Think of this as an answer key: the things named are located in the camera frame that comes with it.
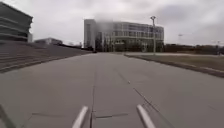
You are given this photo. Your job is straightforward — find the grey concrete slab pavement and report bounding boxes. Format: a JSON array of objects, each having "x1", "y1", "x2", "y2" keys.
[{"x1": 0, "y1": 52, "x2": 224, "y2": 128}]

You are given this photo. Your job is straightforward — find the large grey glass-fronted building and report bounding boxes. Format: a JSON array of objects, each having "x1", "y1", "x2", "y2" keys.
[{"x1": 83, "y1": 18, "x2": 165, "y2": 53}]

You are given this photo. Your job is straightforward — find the tall lamp pole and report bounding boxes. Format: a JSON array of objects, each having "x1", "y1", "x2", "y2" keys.
[{"x1": 149, "y1": 15, "x2": 157, "y2": 55}]

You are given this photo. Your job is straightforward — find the robot's own part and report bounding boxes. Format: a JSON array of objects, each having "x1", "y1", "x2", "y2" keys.
[
  {"x1": 71, "y1": 105, "x2": 90, "y2": 128},
  {"x1": 136, "y1": 104, "x2": 157, "y2": 128}
]

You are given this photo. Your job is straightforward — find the low grey building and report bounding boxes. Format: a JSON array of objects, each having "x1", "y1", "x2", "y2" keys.
[{"x1": 33, "y1": 37, "x2": 64, "y2": 46}]

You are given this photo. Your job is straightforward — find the dry grass strip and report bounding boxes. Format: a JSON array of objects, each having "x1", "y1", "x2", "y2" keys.
[{"x1": 124, "y1": 53, "x2": 224, "y2": 79}]

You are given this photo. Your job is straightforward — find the row of dark bushes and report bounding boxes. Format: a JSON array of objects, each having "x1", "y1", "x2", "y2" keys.
[{"x1": 163, "y1": 43, "x2": 224, "y2": 56}]

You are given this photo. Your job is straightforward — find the wide grey stone steps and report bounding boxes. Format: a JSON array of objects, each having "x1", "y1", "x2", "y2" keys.
[{"x1": 0, "y1": 41, "x2": 93, "y2": 74}]

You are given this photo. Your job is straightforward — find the dark layered building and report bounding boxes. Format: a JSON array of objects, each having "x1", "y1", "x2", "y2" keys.
[{"x1": 0, "y1": 1, "x2": 34, "y2": 43}]

